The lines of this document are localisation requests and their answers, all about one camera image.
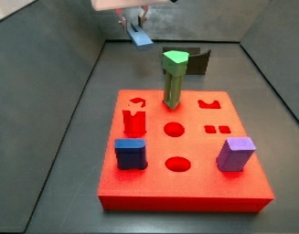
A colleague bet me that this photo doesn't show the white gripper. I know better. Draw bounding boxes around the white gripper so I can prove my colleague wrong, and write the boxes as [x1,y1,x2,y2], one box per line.
[91,0,170,34]

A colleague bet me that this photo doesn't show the light blue double-square block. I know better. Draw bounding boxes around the light blue double-square block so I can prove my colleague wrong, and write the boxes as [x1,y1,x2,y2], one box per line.
[127,24,153,47]

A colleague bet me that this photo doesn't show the red shape-sorting board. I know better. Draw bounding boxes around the red shape-sorting board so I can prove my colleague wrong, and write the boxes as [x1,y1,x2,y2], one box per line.
[98,90,276,212]

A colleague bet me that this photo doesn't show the green triangular peg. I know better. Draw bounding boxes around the green triangular peg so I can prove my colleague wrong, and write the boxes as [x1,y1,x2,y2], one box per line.
[163,50,190,110]

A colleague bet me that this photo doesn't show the black curved holder stand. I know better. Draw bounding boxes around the black curved holder stand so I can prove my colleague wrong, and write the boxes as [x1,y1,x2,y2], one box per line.
[163,47,211,75]

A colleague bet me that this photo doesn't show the red star peg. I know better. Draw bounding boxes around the red star peg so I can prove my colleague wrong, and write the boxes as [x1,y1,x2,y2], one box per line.
[122,111,147,138]

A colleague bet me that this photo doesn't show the dark blue peg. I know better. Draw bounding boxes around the dark blue peg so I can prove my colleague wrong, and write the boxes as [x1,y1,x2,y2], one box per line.
[115,138,149,170]

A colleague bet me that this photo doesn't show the purple rectangular peg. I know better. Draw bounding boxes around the purple rectangular peg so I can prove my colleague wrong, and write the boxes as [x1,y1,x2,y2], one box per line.
[217,137,257,172]

